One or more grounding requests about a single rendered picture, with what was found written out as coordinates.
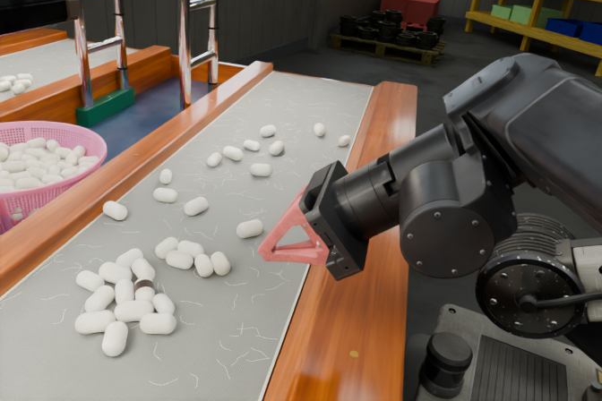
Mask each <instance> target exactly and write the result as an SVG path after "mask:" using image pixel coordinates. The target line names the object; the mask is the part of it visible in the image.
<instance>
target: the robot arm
mask: <svg viewBox="0 0 602 401"><path fill-rule="evenodd" d="M443 103H444V107H445V111H446V115H447V116H448V117H449V118H450V119H451V121H452V122H453V123H454V125H455V126H456V128H457V129H458V131H459V133H460V136H459V135H458V134H457V133H456V131H455V130H454V128H453V127H452V125H449V126H448V125H447V124H445V123H443V124H440V125H438V126H436V127H435V128H434V129H432V130H430V131H428V132H425V133H423V134H422V135H420V136H418V137H416V138H415V139H413V140H411V141H409V142H407V143H405V144H403V145H401V146H399V147H398V148H396V149H394V150H392V151H391V152H388V153H386V154H385V155H383V156H381V157H379V158H377V159H375V160H374V161H372V162H370V163H368V164H366V165H364V166H362V167H360V168H359V169H357V170H355V171H353V172H351V173H348V171H347V170H346V168H345V167H344V166H343V165H342V164H341V162H340V161H339V160H337V161H335V162H333V163H330V164H329V165H327V166H325V167H323V168H321V169H319V170H318V171H316V172H314V174H313V176H312V178H311V180H310V182H309V183H308V184H306V185H304V186H303V188H302V189H301V190H300V192H299V193H298V195H297V196H296V198H295V199H294V200H293V201H292V202H291V204H290V205H289V206H288V208H287V209H286V211H285V212H284V214H283V215H282V216H281V218H280V219H279V221H278V222H277V224H276V225H275V226H274V228H272V230H271V231H270V232H269V234H268V235H267V236H266V238H265V239H264V240H263V242H262V243H261V245H260V246H259V248H258V252H259V253H260V254H261V256H262V257H263V259H264V260H265V261H287V262H301V263H307V264H313V265H319V266H324V267H326V268H327V269H328V270H329V271H330V273H331V274H332V276H333V277H334V278H335V280H337V281H340V280H341V279H343V278H346V277H351V276H353V275H355V274H356V273H359V272H361V271H363V270H364V268H365V263H366V255H367V249H368V244H369V239H370V238H372V237H373V236H376V235H378V234H380V233H382V232H384V231H387V230H389V229H391V228H393V227H395V226H398V225H400V250H401V253H402V256H403V258H404V259H405V261H406V262H407V263H408V264H409V265H410V266H411V267H412V268H413V269H415V270H416V271H418V272H420V273H422V274H424V275H426V276H429V277H435V278H445V279H447V278H457V277H464V276H467V275H469V274H471V273H473V272H475V271H477V270H478V269H480V268H481V267H483V266H484V265H485V264H486V263H487V261H488V260H489V259H490V257H491V255H492V253H493V250H494V247H495V246H496V245H497V244H498V243H500V242H502V241H504V240H506V239H508V238H509V237H511V236H512V235H513V234H514V233H515V231H516V230H517V228H518V221H517V218H516V216H517V214H516V212H515V209H514V206H513V202H512V195H513V194H515V193H514V191H513V189H514V188H516V187H517V186H519V185H521V184H523V183H525V182H526V183H528V184H529V185H530V186H531V187H532V188H533V189H535V188H536V187H538V188H539V189H540V190H541V191H543V192H544V193H546V194H547V195H549V196H555V197H556V198H557V199H559V200H560V201H561V202H562V203H564V204H565V205H566V206H567V207H568V208H570V209H571V210H572V211H574V212H575V213H576V214H577V215H578V216H580V217H581V218H582V219H583V220H585V221H586V222H587V223H588V224H590V225H591V226H592V227H593V228H595V229H596V230H597V231H598V232H599V233H601V234H602V89H600V88H599V87H598V86H597V85H595V84H594V83H592V82H591V81H588V80H586V79H584V78H582V77H580V76H579V75H576V74H573V73H568V72H566V71H563V70H562V69H561V67H560V66H559V64H558V63H557V62H556V61H555V60H552V59H549V58H545V57H543V56H539V55H533V54H531V53H523V54H518V55H514V56H507V57H504V58H501V59H499V60H497V61H495V62H493V63H491V64H490V65H488V66H487V67H485V68H484V69H483V70H481V71H480V72H478V73H476V74H475V75H474V76H472V77H471V78H469V79H468V80H466V81H465V82H463V83H462V84H461V85H460V86H458V87H457V88H456V89H454V90H452V91H451V92H449V93H448V94H447V95H445V96H444V97H443ZM473 121H474V122H473ZM480 130H481V131H480ZM490 142H491V143H490ZM497 151H498V152H497ZM299 225H300V226H301V227H303V229H304V230H305V232H306V233H307V235H308V236H309V237H310V240H306V241H303V242H300V243H293V244H288V245H282V246H276V243H277V242H278V241H279V240H280V239H281V238H282V236H283V235H284V234H285V233H286V232H287V231H288V230H289V229H290V228H291V227H292V226H299Z"/></svg>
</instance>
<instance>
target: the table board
mask: <svg viewBox="0 0 602 401"><path fill-rule="evenodd" d="M246 67H247V66H245V65H239V64H229V63H222V62H218V82H219V84H223V83H224V82H226V81H227V80H229V79H230V78H232V77H233V76H235V75H236V74H238V73H240V72H241V71H243V70H244V69H245V68H246ZM272 71H273V70H272ZM273 72H276V73H285V72H280V71H273ZM285 74H292V75H297V76H303V77H309V78H315V79H320V80H326V81H336V80H330V79H324V78H319V77H313V76H307V75H302V74H296V73H285ZM172 76H173V77H178V78H179V55H171V77H172ZM191 80H195V81H205V82H207V81H208V62H207V63H205V64H202V65H201V66H199V67H197V68H195V69H193V70H192V71H191ZM336 82H342V83H348V84H354V85H359V86H366V87H371V88H372V87H375V86H370V85H364V84H358V83H353V82H346V81H336Z"/></svg>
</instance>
